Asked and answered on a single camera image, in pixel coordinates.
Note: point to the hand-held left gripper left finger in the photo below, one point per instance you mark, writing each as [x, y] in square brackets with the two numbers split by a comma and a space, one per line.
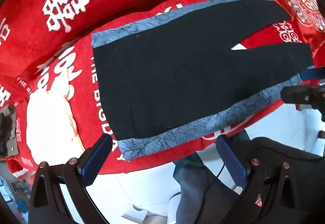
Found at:
[97, 155]

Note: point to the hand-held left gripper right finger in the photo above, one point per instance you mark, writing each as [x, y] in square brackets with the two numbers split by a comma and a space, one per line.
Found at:
[232, 160]

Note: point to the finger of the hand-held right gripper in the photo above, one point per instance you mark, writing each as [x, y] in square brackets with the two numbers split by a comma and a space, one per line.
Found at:
[295, 95]
[313, 73]

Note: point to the black pants with blue-grey trim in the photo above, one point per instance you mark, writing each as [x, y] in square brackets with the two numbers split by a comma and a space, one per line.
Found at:
[177, 69]

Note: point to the person's grey trouser leg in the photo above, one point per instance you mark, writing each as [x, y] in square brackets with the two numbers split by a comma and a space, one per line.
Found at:
[200, 188]

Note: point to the red embroidered cushion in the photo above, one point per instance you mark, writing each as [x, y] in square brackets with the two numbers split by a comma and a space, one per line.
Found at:
[301, 3]

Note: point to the dark object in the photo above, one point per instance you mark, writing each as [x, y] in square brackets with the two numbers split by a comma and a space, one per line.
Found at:
[6, 132]

